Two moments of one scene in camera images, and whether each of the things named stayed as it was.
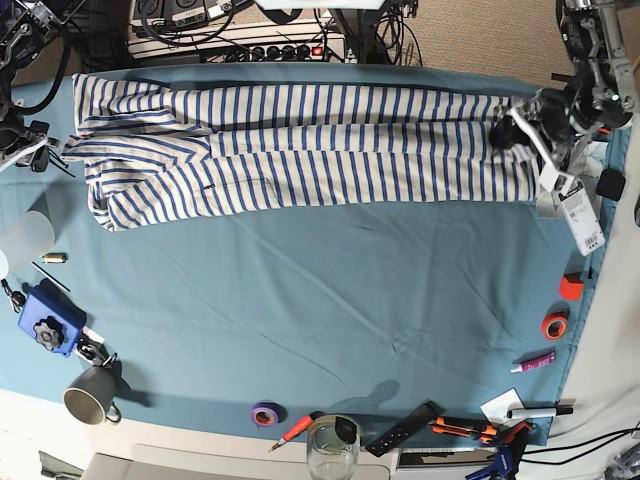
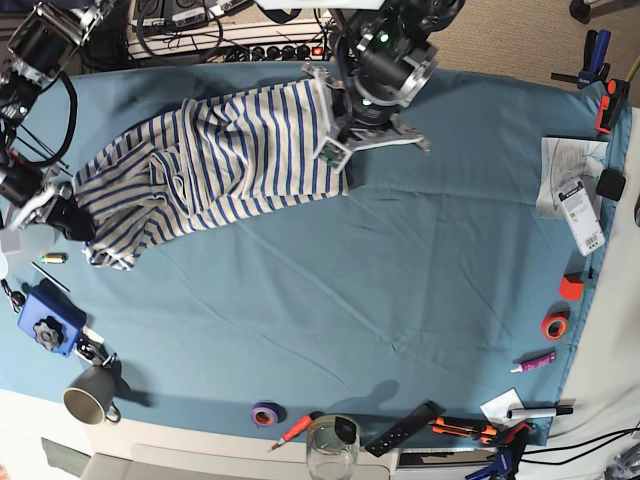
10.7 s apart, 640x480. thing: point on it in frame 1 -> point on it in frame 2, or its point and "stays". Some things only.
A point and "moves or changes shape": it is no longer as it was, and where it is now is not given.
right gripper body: (553, 114) -> (353, 127)
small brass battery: (55, 257) stays
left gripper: (17, 144) -> (27, 186)
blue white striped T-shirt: (149, 147) moves or changes shape
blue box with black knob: (50, 320) stays
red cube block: (571, 286) stays
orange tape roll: (554, 325) stays
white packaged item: (583, 220) stays
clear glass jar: (333, 447) stays
